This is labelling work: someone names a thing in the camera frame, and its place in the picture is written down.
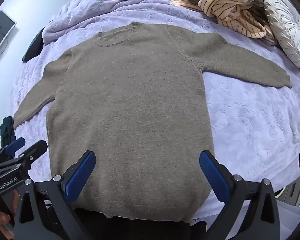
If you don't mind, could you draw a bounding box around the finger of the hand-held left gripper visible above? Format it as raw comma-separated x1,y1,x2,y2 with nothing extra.
2,137,26,156
11,140,48,172

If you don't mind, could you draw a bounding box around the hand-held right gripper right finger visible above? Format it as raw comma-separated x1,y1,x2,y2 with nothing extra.
199,150,282,240

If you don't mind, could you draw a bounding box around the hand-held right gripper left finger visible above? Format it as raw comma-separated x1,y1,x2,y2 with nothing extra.
14,150,97,240

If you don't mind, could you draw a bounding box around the brown knit sweater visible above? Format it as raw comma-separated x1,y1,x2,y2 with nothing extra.
13,22,293,224

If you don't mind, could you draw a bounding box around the person's left hand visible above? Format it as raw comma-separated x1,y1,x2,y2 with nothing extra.
0,191,20,233

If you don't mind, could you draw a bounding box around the dark green cloth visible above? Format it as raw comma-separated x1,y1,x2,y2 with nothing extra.
0,116,17,153

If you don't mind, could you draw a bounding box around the lilac embossed blanket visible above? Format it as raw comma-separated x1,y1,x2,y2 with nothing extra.
10,0,300,221

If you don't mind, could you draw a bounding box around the grey furniture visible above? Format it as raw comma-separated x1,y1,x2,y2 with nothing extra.
277,172,300,207

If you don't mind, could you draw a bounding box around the black padded object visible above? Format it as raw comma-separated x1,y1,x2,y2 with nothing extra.
22,27,47,63

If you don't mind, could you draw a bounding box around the round white pleated cushion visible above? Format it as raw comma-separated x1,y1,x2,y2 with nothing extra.
262,0,300,70

